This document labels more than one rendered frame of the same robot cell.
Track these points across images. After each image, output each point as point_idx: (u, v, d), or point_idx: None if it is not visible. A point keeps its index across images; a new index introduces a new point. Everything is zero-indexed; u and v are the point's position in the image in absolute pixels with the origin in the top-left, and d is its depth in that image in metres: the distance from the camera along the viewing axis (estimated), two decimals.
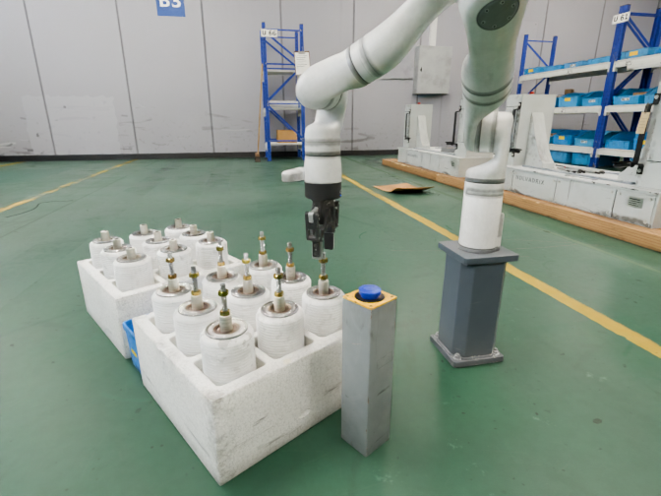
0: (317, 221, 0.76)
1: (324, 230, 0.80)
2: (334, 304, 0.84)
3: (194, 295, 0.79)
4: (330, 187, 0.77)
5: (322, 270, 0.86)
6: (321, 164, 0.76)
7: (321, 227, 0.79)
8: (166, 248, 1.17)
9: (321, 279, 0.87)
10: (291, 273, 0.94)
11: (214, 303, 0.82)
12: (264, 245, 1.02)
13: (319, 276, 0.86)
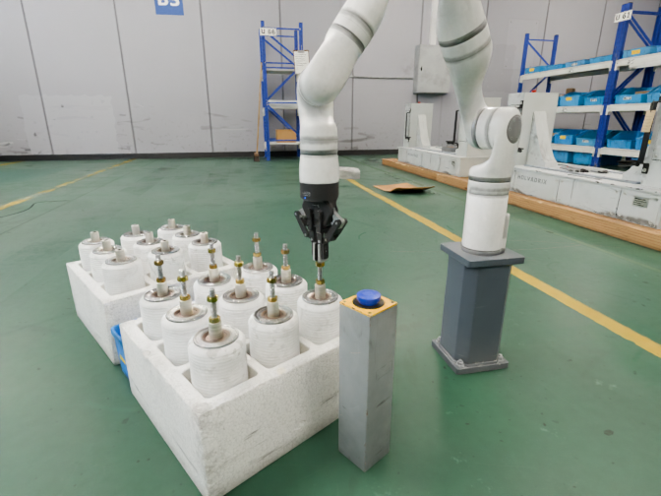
0: (297, 219, 0.81)
1: (311, 230, 0.79)
2: (331, 309, 0.80)
3: (183, 300, 0.74)
4: (299, 184, 0.76)
5: (320, 273, 0.82)
6: None
7: (310, 227, 0.79)
8: (157, 250, 1.12)
9: (317, 283, 0.83)
10: (286, 276, 0.90)
11: (205, 308, 0.77)
12: (258, 247, 0.98)
13: (323, 279, 0.83)
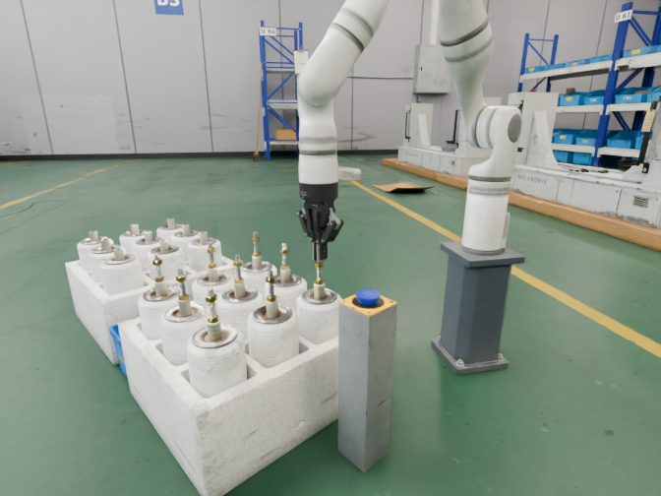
0: (299, 218, 0.82)
1: (311, 230, 0.79)
2: (330, 309, 0.79)
3: (182, 300, 0.74)
4: (299, 184, 0.77)
5: (320, 275, 0.81)
6: None
7: (310, 227, 0.80)
8: (156, 250, 1.12)
9: None
10: (285, 276, 0.90)
11: (204, 308, 0.77)
12: (258, 246, 0.98)
13: (319, 282, 0.81)
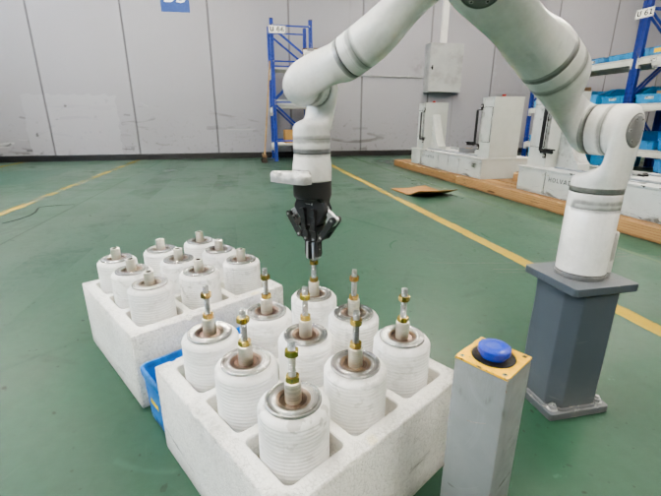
0: (336, 224, 0.77)
1: (321, 228, 0.80)
2: (417, 355, 0.64)
3: (243, 346, 0.59)
4: (331, 183, 0.78)
5: (404, 311, 0.66)
6: (330, 161, 0.75)
7: (322, 227, 0.80)
8: (190, 271, 0.97)
9: None
10: (355, 307, 0.75)
11: (268, 354, 0.62)
12: (315, 271, 0.83)
13: (401, 320, 0.66)
